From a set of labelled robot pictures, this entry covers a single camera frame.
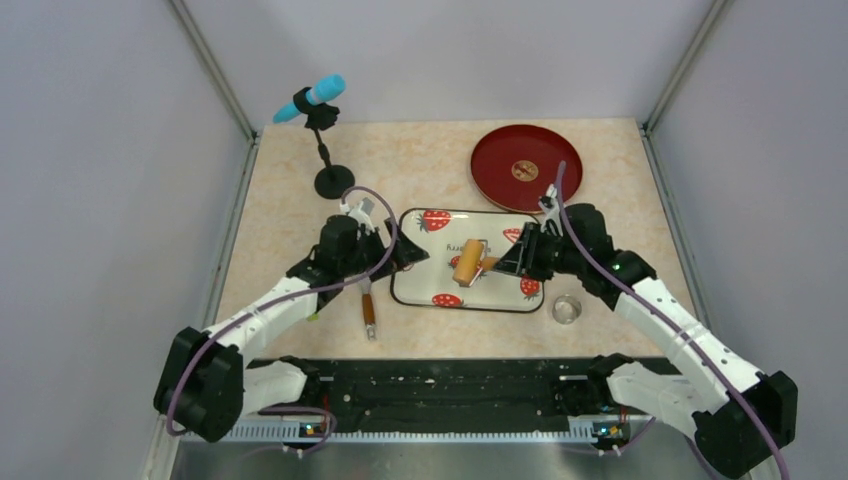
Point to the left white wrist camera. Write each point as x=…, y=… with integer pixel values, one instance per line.
x=361, y=212

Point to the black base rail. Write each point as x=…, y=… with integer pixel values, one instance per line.
x=455, y=396

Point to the metal scraper wooden handle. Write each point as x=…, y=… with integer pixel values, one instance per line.
x=368, y=310

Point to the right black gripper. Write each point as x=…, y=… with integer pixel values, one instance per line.
x=522, y=259

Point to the strawberry pattern white tray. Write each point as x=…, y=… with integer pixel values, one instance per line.
x=442, y=233

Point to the blue microphone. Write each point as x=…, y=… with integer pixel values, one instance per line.
x=310, y=98

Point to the red round tray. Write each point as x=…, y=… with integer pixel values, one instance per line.
x=513, y=166

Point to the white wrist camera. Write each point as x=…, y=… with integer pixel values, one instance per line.
x=361, y=212
x=548, y=205

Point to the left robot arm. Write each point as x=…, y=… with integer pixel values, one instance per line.
x=208, y=384

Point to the aluminium frame bar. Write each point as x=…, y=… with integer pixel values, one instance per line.
x=303, y=426

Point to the wooden roller pin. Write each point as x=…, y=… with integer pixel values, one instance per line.
x=473, y=262

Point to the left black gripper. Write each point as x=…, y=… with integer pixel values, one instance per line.
x=403, y=252

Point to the metal ring cutter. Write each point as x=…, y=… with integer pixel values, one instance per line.
x=566, y=309

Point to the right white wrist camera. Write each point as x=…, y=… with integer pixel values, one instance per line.
x=548, y=205

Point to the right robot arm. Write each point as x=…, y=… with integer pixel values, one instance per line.
x=737, y=417

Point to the black microphone stand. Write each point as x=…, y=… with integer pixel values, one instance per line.
x=332, y=180

